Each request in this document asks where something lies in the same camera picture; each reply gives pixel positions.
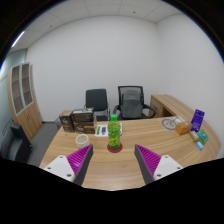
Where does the green plastic drink bottle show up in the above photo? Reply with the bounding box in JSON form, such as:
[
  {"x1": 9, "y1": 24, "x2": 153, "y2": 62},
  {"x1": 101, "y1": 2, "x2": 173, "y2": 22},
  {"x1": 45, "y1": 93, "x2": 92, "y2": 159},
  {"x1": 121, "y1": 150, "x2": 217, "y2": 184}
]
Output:
[{"x1": 107, "y1": 113, "x2": 122, "y2": 150}]

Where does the wooden side desk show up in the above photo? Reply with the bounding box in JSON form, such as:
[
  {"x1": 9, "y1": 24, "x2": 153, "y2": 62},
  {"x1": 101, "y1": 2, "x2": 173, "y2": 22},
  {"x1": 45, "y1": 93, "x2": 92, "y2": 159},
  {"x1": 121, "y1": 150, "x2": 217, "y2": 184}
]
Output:
[{"x1": 149, "y1": 93, "x2": 188, "y2": 118}]

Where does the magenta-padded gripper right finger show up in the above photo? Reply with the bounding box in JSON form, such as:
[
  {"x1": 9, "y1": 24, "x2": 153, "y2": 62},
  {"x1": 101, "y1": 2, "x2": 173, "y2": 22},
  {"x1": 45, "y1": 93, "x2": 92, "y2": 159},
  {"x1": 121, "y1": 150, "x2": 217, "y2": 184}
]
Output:
[{"x1": 133, "y1": 144, "x2": 184, "y2": 186}]

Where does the black mesh office chair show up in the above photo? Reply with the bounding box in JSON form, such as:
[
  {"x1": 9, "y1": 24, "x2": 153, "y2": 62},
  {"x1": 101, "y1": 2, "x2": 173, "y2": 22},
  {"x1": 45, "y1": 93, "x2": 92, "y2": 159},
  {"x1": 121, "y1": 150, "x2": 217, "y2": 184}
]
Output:
[{"x1": 112, "y1": 85, "x2": 157, "y2": 121}]

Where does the white printed leaflet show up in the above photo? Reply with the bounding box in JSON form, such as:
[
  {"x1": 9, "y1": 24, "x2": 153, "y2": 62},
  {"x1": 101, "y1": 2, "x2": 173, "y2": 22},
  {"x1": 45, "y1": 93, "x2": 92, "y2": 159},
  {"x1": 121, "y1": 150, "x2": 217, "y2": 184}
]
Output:
[{"x1": 94, "y1": 122, "x2": 124, "y2": 138}]

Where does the small green box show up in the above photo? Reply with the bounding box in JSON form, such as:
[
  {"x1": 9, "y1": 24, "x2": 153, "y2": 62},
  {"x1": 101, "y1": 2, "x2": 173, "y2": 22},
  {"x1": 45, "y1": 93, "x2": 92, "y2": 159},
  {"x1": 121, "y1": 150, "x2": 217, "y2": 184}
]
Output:
[{"x1": 196, "y1": 129, "x2": 210, "y2": 145}]

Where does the grey backpack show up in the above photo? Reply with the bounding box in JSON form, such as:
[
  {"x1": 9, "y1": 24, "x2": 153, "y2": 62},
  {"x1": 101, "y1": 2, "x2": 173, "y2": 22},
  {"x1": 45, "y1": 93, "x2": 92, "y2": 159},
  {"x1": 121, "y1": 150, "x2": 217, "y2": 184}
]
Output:
[{"x1": 121, "y1": 90, "x2": 144, "y2": 120}]

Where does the wooden cabinet with glass doors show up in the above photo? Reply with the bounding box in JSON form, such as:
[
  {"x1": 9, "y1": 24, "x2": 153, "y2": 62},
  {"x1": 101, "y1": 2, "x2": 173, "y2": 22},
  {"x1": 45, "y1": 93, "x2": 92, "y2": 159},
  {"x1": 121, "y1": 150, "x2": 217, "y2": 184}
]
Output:
[{"x1": 7, "y1": 62, "x2": 44, "y2": 141}]

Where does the rectangular ceiling light panel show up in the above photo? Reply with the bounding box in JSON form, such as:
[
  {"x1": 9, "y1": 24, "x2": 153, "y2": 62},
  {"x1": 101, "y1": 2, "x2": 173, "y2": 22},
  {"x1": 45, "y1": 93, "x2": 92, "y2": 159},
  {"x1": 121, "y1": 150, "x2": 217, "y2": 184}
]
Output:
[{"x1": 10, "y1": 30, "x2": 26, "y2": 49}]

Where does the tall dark brown carton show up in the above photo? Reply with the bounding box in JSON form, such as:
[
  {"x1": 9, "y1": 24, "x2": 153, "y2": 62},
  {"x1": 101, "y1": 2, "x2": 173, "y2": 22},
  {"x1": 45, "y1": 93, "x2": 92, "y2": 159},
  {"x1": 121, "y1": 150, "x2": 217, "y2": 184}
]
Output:
[{"x1": 58, "y1": 109, "x2": 75, "y2": 133}]

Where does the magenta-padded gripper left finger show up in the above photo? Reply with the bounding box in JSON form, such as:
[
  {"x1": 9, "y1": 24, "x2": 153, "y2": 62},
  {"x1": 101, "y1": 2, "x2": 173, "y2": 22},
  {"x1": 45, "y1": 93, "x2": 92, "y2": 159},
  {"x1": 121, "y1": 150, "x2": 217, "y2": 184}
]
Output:
[{"x1": 43, "y1": 144, "x2": 94, "y2": 187}]

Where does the purple upright box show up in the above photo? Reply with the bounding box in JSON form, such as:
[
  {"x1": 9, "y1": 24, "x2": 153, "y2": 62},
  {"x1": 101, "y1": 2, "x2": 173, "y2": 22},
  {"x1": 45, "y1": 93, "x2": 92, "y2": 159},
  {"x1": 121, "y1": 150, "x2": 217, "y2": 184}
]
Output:
[{"x1": 190, "y1": 108, "x2": 206, "y2": 133}]

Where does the black leather sofa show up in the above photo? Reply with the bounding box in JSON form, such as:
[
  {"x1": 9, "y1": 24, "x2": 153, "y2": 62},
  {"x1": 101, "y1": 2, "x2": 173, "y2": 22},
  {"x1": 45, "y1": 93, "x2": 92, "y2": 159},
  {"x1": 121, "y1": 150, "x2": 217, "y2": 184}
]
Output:
[{"x1": 0, "y1": 123, "x2": 33, "y2": 164}]

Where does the white and pink ceramic cup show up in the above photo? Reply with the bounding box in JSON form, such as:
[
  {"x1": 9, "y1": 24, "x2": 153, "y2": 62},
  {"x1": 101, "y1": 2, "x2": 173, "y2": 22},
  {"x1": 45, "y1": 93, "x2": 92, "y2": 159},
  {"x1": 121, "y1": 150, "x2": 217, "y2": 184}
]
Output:
[{"x1": 74, "y1": 133, "x2": 92, "y2": 150}]

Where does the small yellow box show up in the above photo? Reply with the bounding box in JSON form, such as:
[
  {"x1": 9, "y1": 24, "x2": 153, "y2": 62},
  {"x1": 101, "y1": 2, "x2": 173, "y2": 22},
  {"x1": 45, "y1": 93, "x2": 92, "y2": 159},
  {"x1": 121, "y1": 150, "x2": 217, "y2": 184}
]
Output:
[{"x1": 188, "y1": 130, "x2": 200, "y2": 143}]

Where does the brown and tan carton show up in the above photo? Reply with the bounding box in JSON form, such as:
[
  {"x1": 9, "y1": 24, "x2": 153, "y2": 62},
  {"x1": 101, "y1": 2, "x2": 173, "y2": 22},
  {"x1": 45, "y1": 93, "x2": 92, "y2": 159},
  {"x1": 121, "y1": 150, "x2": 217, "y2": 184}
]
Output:
[{"x1": 72, "y1": 116, "x2": 98, "y2": 135}]

